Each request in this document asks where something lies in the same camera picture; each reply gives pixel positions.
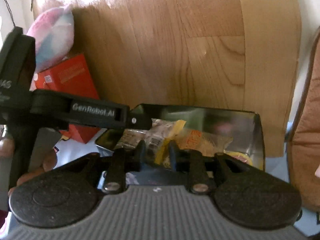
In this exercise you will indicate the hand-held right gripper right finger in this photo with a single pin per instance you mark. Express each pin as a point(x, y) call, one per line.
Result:
point(173, 157)

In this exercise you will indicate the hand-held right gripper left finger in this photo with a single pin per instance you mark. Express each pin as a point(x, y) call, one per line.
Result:
point(141, 155)

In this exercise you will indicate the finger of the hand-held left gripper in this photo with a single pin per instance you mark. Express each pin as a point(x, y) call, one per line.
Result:
point(100, 115)

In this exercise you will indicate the clear snack packet yellow edge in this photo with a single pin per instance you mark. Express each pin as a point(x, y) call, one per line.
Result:
point(162, 155)

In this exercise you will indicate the black cardboard box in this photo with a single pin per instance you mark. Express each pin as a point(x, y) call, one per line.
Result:
point(225, 122)

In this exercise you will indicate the jelly cup with yellow lid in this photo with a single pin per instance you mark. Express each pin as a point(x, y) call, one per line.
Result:
point(238, 158)

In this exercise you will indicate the person's left hand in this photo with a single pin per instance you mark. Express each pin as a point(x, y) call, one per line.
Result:
point(48, 161)

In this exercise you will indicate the red gift box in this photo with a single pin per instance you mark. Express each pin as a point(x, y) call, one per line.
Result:
point(75, 80)

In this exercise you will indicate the pastel plush toy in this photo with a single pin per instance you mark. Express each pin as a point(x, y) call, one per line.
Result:
point(52, 37)

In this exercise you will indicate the wooden board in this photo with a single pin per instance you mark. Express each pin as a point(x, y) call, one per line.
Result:
point(175, 42)

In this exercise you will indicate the printed cartoon bed sheet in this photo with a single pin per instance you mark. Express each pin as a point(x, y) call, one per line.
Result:
point(277, 166)

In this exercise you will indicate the brown seat cushion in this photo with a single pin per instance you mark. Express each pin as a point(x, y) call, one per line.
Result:
point(307, 130)

